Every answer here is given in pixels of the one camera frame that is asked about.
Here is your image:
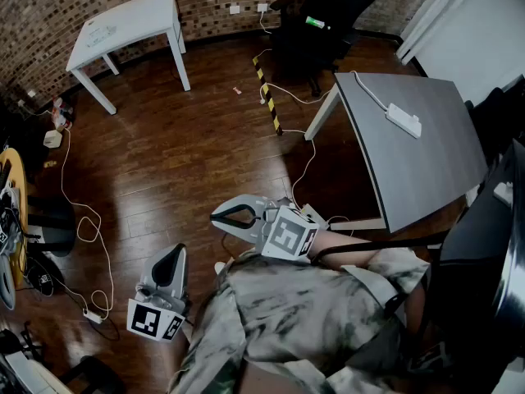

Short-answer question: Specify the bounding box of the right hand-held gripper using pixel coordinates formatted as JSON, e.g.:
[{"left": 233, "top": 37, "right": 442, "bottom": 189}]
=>
[{"left": 209, "top": 194, "right": 320, "bottom": 262}]

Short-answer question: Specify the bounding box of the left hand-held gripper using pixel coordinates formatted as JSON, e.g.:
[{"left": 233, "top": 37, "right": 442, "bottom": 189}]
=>
[{"left": 126, "top": 243, "right": 189, "bottom": 342}]

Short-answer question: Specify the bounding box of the white wet wipe pack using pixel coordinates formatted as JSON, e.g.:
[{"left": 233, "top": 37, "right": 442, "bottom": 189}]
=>
[{"left": 85, "top": 25, "right": 118, "bottom": 48}]

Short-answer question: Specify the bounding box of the person's right forearm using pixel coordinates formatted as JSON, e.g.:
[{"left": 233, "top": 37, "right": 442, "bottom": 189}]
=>
[{"left": 308, "top": 231, "right": 382, "bottom": 269}]

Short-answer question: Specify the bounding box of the person's left forearm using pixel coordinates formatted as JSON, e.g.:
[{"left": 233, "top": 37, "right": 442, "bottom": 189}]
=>
[{"left": 162, "top": 332, "right": 193, "bottom": 381}]

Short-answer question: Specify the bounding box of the camouflage patterned clothing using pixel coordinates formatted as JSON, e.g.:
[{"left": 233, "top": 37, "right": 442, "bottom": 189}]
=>
[{"left": 167, "top": 248, "right": 431, "bottom": 394}]

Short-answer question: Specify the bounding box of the black floor device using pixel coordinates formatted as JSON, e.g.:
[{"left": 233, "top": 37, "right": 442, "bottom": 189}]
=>
[{"left": 26, "top": 256, "right": 66, "bottom": 297}]

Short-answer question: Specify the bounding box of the yellow black striped floor strip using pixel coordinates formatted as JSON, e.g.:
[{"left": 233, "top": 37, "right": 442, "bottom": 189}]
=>
[{"left": 252, "top": 55, "right": 284, "bottom": 135}]

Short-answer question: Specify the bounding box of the black stand foot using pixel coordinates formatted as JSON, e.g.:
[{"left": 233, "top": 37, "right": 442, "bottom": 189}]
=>
[{"left": 61, "top": 355, "right": 124, "bottom": 394}]

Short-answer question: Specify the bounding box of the person's bare leg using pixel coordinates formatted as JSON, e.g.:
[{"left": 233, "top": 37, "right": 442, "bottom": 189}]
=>
[{"left": 241, "top": 361, "right": 327, "bottom": 394}]

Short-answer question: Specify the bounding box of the grey oval shell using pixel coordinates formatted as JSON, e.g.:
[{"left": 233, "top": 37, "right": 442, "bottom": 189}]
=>
[{"left": 0, "top": 256, "right": 18, "bottom": 311}]

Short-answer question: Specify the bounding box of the white desk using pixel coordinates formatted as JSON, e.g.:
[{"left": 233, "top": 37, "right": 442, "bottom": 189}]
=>
[{"left": 0, "top": 350, "right": 77, "bottom": 394}]

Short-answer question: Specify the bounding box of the round yellow table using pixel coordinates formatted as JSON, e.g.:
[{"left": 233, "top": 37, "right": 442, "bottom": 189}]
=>
[{"left": 0, "top": 148, "right": 30, "bottom": 291}]

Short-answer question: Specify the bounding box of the black office chair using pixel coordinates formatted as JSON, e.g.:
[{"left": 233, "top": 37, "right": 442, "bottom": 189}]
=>
[{"left": 268, "top": 0, "right": 381, "bottom": 98}]

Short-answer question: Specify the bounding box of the grey wooden desk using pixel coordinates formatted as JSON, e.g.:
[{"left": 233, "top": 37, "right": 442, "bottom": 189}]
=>
[{"left": 304, "top": 71, "right": 489, "bottom": 234}]

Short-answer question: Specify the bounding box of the plastic bag of snacks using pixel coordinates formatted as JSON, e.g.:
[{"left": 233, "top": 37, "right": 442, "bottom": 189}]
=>
[{"left": 51, "top": 96, "right": 75, "bottom": 133}]

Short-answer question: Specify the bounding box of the white rectangular table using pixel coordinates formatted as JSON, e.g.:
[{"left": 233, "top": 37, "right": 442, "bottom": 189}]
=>
[{"left": 65, "top": 0, "right": 192, "bottom": 117}]

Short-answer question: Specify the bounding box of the black table with metal rim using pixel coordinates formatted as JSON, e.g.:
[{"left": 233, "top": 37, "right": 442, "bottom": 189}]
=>
[{"left": 430, "top": 137, "right": 525, "bottom": 344}]

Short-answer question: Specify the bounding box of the white charger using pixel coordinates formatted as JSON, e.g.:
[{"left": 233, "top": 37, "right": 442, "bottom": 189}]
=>
[{"left": 493, "top": 181, "right": 514, "bottom": 205}]

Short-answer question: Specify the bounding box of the thin white cable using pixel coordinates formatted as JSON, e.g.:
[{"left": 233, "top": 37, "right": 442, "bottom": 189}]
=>
[{"left": 281, "top": 127, "right": 354, "bottom": 237}]

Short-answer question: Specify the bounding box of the black round pedestal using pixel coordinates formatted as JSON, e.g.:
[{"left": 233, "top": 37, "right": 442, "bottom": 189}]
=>
[{"left": 26, "top": 195, "right": 77, "bottom": 258}]

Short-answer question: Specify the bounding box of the long white floor cable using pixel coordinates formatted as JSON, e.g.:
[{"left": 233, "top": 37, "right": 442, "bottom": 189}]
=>
[{"left": 34, "top": 108, "right": 116, "bottom": 322}]

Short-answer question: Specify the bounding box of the thick black cable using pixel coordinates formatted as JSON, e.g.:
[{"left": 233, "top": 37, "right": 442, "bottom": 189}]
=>
[{"left": 310, "top": 236, "right": 448, "bottom": 267}]

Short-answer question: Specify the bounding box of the tangle of black cables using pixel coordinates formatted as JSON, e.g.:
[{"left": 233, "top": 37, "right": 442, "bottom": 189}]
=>
[{"left": 0, "top": 186, "right": 26, "bottom": 262}]

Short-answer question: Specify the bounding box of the white power strip cable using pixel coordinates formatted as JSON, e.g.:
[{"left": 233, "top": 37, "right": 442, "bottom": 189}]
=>
[{"left": 252, "top": 11, "right": 390, "bottom": 112}]

